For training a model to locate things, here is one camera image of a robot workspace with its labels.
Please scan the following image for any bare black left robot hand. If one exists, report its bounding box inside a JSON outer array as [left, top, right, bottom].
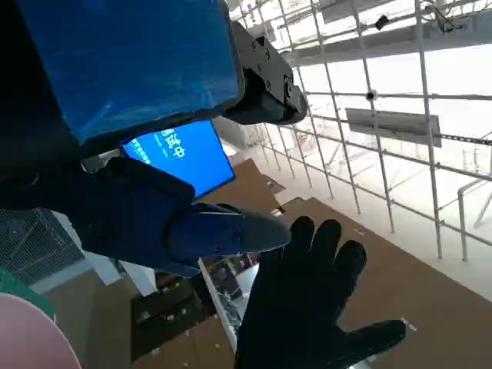
[[0, 0, 309, 278]]

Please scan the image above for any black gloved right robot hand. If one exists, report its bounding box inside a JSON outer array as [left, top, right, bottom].
[[234, 215, 407, 369]]

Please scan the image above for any pink bowl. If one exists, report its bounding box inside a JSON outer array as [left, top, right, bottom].
[[0, 292, 84, 369]]

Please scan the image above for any blue display screen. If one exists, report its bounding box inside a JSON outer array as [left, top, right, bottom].
[[121, 119, 236, 200]]

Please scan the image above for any brown cardboard box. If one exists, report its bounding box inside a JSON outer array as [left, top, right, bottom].
[[238, 196, 492, 369], [199, 157, 288, 217]]

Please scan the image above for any grey hanging panel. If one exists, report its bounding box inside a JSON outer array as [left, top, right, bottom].
[[344, 107, 443, 148]]

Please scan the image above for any large white grille cabinet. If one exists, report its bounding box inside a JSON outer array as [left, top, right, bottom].
[[0, 207, 126, 295]]

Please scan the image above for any green cutting mat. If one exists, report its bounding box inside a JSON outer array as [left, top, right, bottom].
[[0, 267, 58, 324]]

